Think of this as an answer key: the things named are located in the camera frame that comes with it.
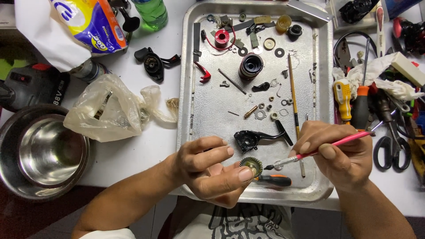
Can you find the person's left hand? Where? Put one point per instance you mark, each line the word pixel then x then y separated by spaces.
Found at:
pixel 202 179

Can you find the black flat washer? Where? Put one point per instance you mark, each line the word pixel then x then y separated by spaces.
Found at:
pixel 240 51
pixel 276 52

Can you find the heap of hand tools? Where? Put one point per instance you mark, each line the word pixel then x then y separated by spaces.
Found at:
pixel 415 126

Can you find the small steel pin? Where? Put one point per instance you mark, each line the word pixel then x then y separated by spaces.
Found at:
pixel 233 113

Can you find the yellow white screwdriver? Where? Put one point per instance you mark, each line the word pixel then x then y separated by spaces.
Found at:
pixel 342 99

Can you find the embossed metal tray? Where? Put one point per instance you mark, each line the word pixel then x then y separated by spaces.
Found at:
pixel 212 99

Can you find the amber small jar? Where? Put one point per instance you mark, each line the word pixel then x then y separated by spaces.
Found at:
pixel 283 23

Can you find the green plastic bottle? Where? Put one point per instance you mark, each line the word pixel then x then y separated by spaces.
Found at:
pixel 151 13

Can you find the black flat strip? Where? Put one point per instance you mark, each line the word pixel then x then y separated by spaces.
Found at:
pixel 196 39

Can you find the steel shaft rod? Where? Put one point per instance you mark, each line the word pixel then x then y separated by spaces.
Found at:
pixel 232 81

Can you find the colourful snack bag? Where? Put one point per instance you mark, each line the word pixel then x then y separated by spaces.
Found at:
pixel 93 23

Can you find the tangle of brown line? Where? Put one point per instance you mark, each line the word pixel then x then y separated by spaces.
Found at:
pixel 172 104

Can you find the crumpled clear plastic bag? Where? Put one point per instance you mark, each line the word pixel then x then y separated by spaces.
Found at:
pixel 103 109

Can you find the blue box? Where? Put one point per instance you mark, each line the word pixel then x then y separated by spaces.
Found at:
pixel 400 6

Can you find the olive paper tag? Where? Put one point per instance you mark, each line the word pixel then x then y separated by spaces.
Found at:
pixel 262 20

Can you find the person's white printed shirt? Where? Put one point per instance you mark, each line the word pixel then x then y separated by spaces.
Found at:
pixel 239 222

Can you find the small black lever part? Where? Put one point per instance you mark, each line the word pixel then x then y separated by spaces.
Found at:
pixel 260 87

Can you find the small orange black screwdriver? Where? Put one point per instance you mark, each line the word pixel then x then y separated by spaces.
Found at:
pixel 277 181

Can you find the stainless steel bowl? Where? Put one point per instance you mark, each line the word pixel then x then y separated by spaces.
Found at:
pixel 49 152

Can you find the small grey lever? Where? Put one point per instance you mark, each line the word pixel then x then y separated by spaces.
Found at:
pixel 224 84

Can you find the person's right hand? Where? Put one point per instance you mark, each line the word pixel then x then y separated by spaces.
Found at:
pixel 345 156

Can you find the black reel body frame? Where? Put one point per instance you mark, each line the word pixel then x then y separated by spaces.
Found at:
pixel 247 139

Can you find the brass toothed gear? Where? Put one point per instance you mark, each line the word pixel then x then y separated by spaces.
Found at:
pixel 251 165

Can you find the brass pinion gear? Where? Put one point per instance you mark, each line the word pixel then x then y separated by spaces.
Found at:
pixel 251 112

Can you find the steel pliers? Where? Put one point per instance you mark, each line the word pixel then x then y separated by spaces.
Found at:
pixel 343 54

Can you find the black round knob cap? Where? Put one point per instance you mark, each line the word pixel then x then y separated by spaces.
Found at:
pixel 294 31

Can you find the black reel spool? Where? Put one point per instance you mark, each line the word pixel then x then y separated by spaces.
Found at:
pixel 250 65

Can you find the black reel side cover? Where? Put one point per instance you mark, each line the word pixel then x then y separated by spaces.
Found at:
pixel 153 66

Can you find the clear box with black part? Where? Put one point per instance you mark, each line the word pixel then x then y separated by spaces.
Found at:
pixel 355 11

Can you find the steel keyed washer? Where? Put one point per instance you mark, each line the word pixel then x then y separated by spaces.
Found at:
pixel 256 114

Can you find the red black fishing reel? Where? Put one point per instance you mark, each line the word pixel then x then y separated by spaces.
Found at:
pixel 410 35

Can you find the crumpled white tissue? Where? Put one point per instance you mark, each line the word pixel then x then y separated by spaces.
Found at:
pixel 372 71

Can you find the large orange black screwdriver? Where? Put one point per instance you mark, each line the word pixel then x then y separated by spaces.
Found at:
pixel 360 106

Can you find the bent metal bracket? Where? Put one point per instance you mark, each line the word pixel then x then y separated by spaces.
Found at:
pixel 308 10

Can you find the white rectangular block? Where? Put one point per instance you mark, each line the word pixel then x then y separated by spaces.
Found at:
pixel 408 68

